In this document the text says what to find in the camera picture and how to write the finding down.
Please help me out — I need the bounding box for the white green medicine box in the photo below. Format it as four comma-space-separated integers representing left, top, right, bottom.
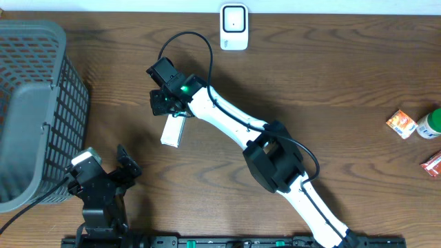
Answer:
161, 114, 186, 148

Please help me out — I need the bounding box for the small orange snack box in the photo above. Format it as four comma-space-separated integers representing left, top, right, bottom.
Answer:
386, 110, 418, 139

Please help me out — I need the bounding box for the green lid white jar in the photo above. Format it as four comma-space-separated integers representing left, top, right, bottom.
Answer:
416, 108, 441, 139

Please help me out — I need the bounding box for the red Top chocolate bar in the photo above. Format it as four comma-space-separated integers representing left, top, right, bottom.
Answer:
420, 151, 441, 177

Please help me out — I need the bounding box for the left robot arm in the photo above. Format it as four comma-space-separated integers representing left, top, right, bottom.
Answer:
61, 145, 148, 247

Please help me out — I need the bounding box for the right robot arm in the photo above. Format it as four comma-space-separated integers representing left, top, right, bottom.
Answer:
146, 57, 350, 247

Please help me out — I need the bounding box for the white barcode scanner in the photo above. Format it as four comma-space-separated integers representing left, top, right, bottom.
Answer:
220, 3, 249, 51

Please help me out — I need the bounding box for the grey plastic mesh basket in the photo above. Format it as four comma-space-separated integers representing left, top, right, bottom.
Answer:
1, 20, 90, 212

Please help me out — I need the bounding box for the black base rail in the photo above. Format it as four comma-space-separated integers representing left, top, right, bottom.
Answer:
61, 235, 407, 248

